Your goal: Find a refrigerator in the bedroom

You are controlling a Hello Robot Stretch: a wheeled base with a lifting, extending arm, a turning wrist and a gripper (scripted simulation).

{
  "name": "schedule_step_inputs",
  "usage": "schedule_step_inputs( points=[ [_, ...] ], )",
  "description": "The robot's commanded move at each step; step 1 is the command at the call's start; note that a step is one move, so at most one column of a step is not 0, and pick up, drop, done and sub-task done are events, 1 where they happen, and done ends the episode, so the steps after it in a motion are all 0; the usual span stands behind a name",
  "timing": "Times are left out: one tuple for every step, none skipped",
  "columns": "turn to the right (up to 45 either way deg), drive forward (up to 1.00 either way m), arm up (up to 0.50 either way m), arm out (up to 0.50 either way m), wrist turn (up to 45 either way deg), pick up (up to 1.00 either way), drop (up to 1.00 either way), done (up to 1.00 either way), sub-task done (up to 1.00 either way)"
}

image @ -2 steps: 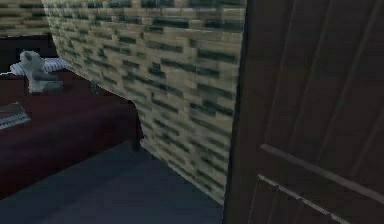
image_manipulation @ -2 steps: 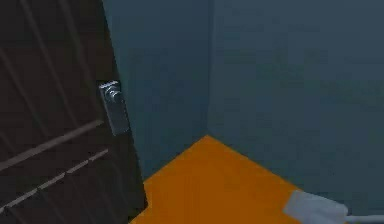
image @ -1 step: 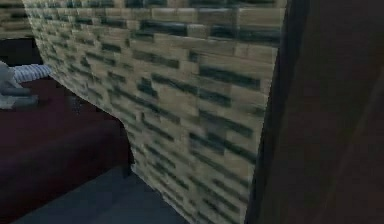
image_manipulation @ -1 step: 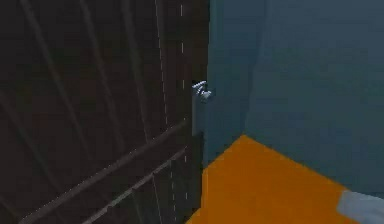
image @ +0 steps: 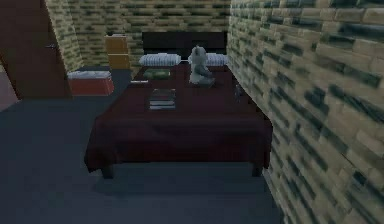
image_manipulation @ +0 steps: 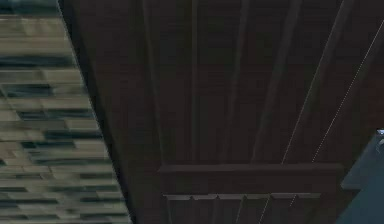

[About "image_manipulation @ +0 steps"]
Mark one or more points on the dark brown slatted wooden furniture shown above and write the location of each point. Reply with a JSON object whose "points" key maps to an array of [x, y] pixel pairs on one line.
{"points": [[216, 100]]}

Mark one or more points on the dark blue-grey box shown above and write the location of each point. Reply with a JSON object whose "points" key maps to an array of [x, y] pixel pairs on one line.
{"points": [[365, 186]]}

